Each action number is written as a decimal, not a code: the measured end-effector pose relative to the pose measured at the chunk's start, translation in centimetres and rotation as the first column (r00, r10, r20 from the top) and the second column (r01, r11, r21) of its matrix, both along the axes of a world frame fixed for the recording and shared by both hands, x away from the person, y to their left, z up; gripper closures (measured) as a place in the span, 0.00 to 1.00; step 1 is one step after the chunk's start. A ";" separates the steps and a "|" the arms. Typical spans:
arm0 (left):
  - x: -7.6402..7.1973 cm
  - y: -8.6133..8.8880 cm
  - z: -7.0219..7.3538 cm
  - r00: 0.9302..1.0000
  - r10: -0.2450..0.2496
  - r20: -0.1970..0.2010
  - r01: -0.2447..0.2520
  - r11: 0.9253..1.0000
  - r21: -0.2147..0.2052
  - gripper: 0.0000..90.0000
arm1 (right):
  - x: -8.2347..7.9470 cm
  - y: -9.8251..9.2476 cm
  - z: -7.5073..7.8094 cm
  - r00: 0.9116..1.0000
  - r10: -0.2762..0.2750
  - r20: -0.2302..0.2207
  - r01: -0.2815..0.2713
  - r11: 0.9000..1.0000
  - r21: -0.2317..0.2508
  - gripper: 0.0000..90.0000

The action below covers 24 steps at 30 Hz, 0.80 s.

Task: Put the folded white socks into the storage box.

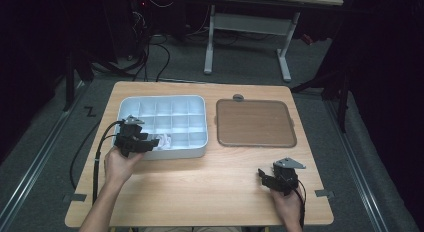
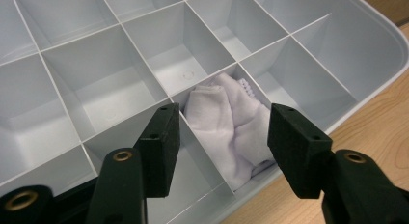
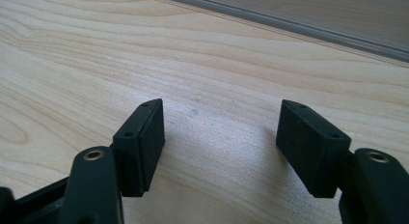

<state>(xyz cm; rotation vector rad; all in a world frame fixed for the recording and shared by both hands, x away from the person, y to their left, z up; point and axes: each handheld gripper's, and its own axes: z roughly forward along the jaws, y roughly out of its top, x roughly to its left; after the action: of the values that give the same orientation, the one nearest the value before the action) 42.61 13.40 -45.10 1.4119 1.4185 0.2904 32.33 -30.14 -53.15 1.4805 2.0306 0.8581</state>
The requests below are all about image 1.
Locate person's left hand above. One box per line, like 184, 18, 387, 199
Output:
103, 146, 146, 187

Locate tangle of black cables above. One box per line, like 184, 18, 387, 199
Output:
128, 0, 172, 83

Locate grey tape piece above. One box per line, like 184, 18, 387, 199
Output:
314, 188, 335, 199
62, 193, 88, 203

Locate white compartment box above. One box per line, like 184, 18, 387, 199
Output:
110, 94, 209, 161

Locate white-legged desk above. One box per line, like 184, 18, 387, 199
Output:
203, 0, 344, 83

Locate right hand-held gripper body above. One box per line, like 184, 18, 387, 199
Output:
266, 157, 307, 197

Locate black metal stand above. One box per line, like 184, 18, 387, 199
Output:
62, 46, 95, 112
289, 66, 352, 134

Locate white sock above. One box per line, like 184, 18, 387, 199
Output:
155, 133, 173, 150

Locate brown tray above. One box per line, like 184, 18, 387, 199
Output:
215, 98, 298, 149

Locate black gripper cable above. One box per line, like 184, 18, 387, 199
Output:
92, 120, 125, 206
294, 179, 307, 230

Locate black floor cable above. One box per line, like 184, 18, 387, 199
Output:
69, 119, 102, 190

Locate person's right hand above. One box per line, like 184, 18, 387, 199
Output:
270, 187, 305, 226

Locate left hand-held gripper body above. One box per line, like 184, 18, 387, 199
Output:
113, 114, 148, 158

